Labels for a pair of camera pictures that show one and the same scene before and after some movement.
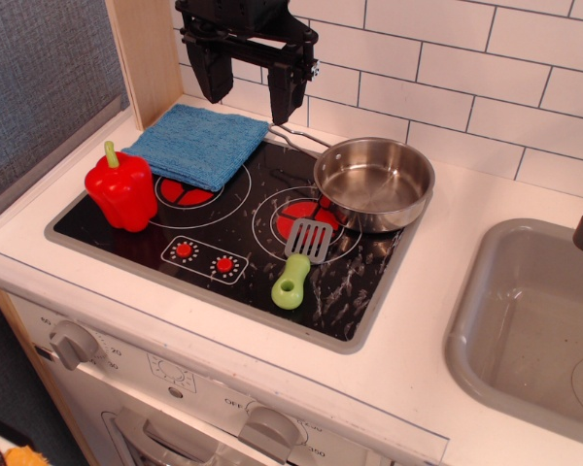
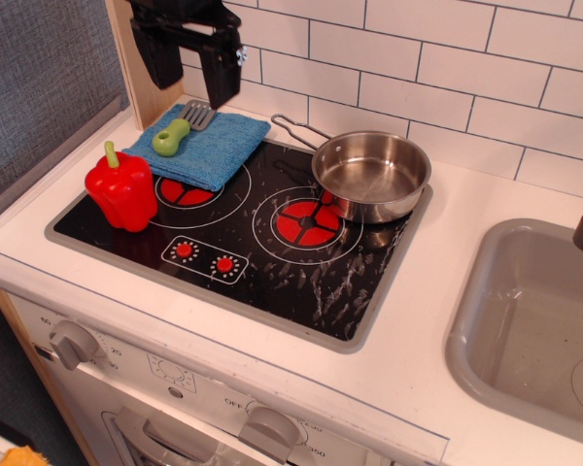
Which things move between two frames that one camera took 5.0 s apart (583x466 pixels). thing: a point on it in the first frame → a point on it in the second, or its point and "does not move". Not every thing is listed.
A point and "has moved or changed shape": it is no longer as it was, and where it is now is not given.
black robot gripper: x=267 y=31 → x=161 y=26
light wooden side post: x=146 y=36 does not move
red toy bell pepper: x=121 y=187 does not move
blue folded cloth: x=202 y=149 does not move
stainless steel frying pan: x=373 y=184 has moved or changed shape
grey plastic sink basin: x=524 y=333 does not move
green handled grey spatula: x=308 y=242 → x=196 y=115
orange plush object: x=23 y=455 does not move
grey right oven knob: x=269 y=433 does not move
